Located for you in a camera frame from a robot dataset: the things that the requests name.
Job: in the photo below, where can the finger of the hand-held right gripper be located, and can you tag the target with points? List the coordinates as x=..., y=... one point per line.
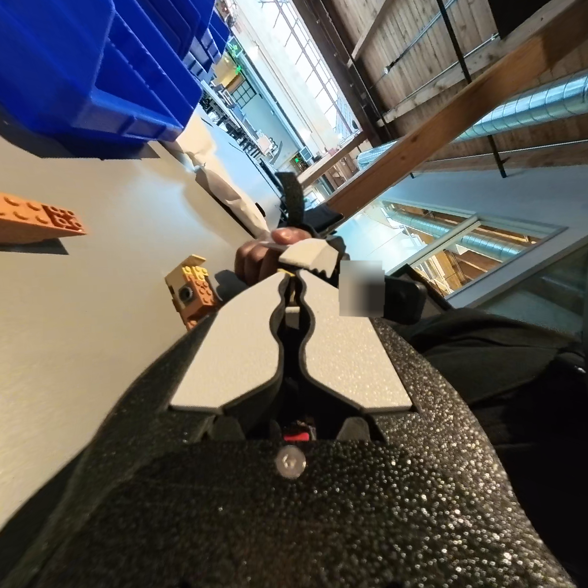
x=292, y=317
x=312, y=257

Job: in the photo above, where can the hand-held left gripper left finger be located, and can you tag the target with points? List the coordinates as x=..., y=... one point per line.
x=229, y=358

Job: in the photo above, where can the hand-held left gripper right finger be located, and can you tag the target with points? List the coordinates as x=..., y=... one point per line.
x=358, y=358

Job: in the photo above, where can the brown and tan brick assembly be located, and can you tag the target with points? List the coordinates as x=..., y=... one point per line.
x=195, y=294

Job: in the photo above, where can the long orange brick assembly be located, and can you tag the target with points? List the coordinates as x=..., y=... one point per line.
x=36, y=220

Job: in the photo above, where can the blue plastic bin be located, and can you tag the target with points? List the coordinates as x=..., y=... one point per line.
x=69, y=69

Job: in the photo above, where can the grey desk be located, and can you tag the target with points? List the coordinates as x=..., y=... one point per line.
x=92, y=344

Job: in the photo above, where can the person's right hand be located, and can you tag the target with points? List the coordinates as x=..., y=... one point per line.
x=257, y=262

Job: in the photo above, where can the stack of blue bins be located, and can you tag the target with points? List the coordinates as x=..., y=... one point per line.
x=211, y=32

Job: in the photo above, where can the wooden post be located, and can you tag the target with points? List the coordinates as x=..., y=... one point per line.
x=459, y=115

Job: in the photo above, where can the silver ventilation duct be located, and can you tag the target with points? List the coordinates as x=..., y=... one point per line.
x=528, y=105

